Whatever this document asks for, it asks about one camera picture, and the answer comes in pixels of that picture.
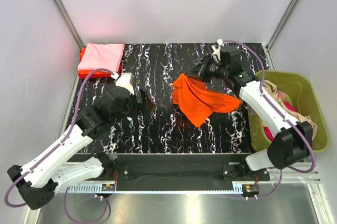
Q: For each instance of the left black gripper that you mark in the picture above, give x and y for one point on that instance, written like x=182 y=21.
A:
x=145 y=109

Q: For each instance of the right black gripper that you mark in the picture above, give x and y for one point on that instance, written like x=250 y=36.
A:
x=200 y=72

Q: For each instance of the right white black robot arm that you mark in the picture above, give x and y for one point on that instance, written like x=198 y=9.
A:
x=292 y=140

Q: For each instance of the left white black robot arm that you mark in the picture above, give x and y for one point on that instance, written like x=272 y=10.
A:
x=42 y=178

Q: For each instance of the black marble pattern mat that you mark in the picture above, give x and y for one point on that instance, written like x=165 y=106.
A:
x=166 y=130

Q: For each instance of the folded pink t shirt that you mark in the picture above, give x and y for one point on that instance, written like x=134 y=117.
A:
x=104 y=47

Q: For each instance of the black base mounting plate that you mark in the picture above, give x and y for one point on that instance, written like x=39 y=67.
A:
x=179 y=173

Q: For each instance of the beige garment in basket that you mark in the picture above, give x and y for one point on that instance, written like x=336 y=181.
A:
x=273 y=90

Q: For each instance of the pink garment in basket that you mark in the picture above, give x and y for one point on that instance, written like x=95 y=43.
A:
x=284 y=97

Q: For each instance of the magenta garment in basket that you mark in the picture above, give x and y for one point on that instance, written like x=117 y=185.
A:
x=267 y=130

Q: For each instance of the olive green plastic basket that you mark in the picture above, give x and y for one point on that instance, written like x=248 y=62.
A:
x=302 y=97

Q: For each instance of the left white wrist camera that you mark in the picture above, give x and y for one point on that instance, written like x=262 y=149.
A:
x=126 y=80

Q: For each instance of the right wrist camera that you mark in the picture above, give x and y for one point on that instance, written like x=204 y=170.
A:
x=228 y=56

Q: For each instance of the white slotted cable duct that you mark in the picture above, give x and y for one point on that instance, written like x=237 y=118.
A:
x=84 y=188

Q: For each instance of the right aluminium frame post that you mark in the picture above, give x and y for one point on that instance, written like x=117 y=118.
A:
x=282 y=23

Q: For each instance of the aluminium frame post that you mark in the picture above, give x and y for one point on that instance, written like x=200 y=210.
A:
x=68 y=22
x=282 y=23

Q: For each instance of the left aluminium frame post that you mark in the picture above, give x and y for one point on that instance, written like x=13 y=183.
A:
x=68 y=22

